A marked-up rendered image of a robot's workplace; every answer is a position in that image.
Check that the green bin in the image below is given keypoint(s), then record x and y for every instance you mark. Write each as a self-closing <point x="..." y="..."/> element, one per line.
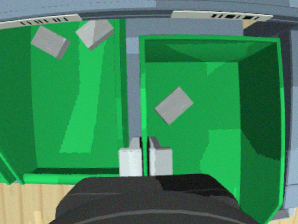
<point x="5" y="174"/>
<point x="235" y="130"/>
<point x="62" y="117"/>

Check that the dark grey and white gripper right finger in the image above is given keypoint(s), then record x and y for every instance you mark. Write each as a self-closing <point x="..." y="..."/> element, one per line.
<point x="159" y="159"/>

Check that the grey rectangular block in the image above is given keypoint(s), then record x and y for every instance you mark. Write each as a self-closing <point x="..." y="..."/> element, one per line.
<point x="173" y="105"/>
<point x="50" y="42"/>
<point x="94" y="32"/>

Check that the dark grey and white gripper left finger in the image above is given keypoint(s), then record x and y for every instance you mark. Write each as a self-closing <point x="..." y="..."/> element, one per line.
<point x="131" y="159"/>

